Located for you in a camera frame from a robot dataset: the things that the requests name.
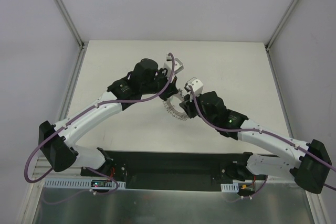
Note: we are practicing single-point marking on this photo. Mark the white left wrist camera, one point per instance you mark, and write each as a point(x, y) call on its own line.
point(173, 65)

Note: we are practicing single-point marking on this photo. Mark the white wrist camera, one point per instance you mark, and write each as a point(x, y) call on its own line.
point(194, 84)
point(173, 65)

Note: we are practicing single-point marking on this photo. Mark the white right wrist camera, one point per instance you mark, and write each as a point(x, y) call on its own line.
point(194, 84)

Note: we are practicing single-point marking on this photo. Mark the aluminium corner frame post left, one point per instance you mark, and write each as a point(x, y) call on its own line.
point(70, 24)

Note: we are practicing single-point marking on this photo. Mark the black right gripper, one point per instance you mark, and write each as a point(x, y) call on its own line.
point(188, 105)

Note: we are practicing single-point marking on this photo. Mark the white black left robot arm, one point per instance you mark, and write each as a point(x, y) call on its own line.
point(59, 141)

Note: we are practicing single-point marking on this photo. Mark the silver disc with key rings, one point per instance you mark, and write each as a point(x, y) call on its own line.
point(172, 106)

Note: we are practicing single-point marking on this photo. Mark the white slotted cable duct right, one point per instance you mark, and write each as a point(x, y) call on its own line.
point(230, 188)

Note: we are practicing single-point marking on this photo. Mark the aluminium corner frame post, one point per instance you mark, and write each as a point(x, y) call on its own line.
point(280, 26)
point(70, 24)

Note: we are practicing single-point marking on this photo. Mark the white slotted cable duct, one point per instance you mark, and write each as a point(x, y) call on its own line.
point(74, 183)
point(230, 188)

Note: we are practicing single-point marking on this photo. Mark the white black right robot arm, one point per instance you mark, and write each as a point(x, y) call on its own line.
point(308, 164)

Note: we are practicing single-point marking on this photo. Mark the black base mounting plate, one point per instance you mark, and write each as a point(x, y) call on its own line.
point(177, 171)

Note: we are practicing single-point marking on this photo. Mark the aluminium corner frame post right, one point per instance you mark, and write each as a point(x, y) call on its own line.
point(280, 26)

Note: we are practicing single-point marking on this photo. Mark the white slotted cable duct left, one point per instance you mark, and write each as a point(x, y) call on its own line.
point(74, 183)

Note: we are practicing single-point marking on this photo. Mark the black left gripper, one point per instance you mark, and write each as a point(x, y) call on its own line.
point(168, 92)

